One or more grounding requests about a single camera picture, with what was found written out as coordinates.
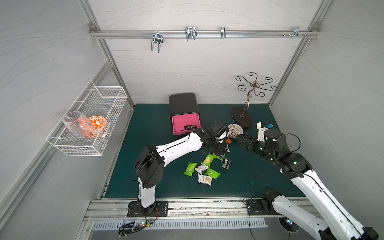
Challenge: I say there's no black cookie packet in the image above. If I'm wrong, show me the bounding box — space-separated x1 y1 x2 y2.
184 125 197 131
221 158 232 171

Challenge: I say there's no pink top drawer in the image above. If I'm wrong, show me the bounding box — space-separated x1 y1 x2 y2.
172 113 201 136

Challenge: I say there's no black pink drawer cabinet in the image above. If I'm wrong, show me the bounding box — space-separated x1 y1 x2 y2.
169 93 200 121

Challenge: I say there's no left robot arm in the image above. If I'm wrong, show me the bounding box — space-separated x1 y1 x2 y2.
134 121 229 210

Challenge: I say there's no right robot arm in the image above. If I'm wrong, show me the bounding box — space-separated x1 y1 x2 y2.
237 122 379 240

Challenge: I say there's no green cookie packet upper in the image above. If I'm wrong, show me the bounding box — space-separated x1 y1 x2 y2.
212 154 223 161

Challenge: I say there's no black metal jewelry stand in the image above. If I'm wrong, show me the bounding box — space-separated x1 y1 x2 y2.
231 72 278 129

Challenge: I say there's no green cookie packet centre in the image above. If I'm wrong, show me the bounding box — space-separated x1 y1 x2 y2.
202 154 215 167

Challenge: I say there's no white cookie packet middle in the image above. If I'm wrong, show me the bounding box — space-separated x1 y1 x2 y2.
195 164 209 175

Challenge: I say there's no white cookie packet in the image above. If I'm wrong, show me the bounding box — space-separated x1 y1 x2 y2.
198 174 212 186
195 164 209 175

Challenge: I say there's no green cookie packet far left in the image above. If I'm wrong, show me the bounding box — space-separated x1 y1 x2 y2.
184 163 197 177

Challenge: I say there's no white cookie packet bottom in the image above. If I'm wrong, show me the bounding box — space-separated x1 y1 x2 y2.
198 174 212 186

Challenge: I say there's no metal hook small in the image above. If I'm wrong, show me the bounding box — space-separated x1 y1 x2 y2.
221 27 227 39

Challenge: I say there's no metal hook middle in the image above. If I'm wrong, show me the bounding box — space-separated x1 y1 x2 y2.
185 27 197 42

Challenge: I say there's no metal double hook left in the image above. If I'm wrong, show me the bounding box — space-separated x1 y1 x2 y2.
151 33 164 53

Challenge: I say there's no orange patterned bowl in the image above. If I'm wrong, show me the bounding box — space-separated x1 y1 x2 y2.
86 116 108 139

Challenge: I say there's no clear glass cup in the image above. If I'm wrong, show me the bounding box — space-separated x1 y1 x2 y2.
62 111 93 138

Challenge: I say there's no white strainer orange handle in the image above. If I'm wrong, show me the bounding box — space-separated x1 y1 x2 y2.
225 124 244 144

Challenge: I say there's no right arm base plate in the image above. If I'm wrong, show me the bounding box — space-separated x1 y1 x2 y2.
244 199 278 216

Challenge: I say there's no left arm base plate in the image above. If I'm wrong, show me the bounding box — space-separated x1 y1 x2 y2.
127 201 169 218

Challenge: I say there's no metal rail bar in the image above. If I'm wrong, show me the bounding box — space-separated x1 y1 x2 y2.
90 29 321 40

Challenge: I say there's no white wire basket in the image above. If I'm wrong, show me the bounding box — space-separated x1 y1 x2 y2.
46 81 127 156

